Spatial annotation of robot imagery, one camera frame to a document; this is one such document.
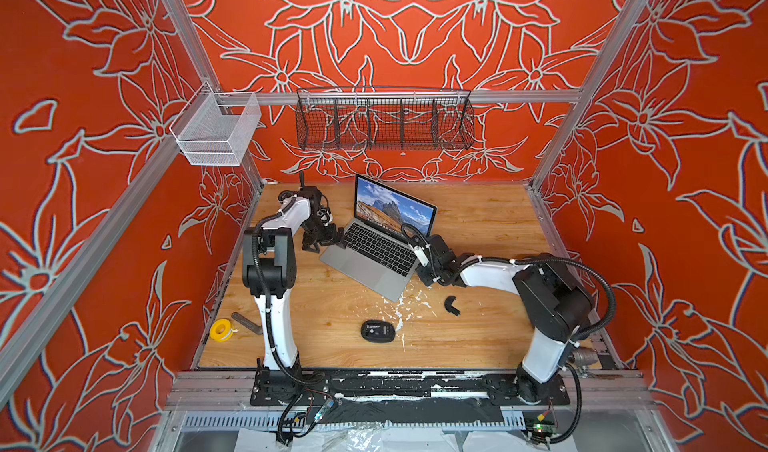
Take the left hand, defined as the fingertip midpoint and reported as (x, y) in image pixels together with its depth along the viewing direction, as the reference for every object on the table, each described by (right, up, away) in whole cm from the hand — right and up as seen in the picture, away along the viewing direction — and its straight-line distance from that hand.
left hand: (331, 244), depth 98 cm
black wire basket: (+18, +42, -1) cm, 46 cm away
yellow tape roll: (-28, -22, -17) cm, 39 cm away
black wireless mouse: (+16, -22, -18) cm, 33 cm away
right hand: (+31, -6, -2) cm, 31 cm away
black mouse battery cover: (+37, -17, -11) cm, 42 cm away
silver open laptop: (+16, -3, 0) cm, 16 cm away
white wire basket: (-36, +34, -9) cm, 50 cm away
